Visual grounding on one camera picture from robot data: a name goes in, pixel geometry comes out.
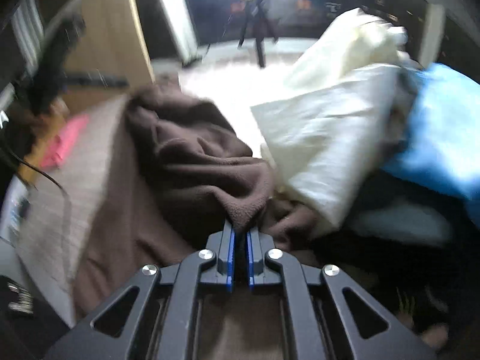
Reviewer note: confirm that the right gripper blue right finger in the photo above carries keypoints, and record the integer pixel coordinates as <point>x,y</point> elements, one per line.
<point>325,314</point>

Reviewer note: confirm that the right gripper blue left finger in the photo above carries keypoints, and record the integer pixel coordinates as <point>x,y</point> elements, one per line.
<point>156,313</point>

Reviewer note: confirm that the brown fleece garment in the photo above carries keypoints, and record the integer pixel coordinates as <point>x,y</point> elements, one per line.
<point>178,173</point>

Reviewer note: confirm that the light wood board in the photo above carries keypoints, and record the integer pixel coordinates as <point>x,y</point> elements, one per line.
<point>113,42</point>

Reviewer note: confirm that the folded pink shirt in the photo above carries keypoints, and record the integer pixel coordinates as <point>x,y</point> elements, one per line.
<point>62,144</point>

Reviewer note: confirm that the plaid beige table cloth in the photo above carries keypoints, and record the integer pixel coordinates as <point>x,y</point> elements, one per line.
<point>62,210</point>

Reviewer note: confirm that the cream white garment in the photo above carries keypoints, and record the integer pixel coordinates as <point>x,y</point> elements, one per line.
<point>337,112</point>

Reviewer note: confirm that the blue garment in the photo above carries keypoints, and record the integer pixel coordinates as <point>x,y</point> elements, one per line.
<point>442,152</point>

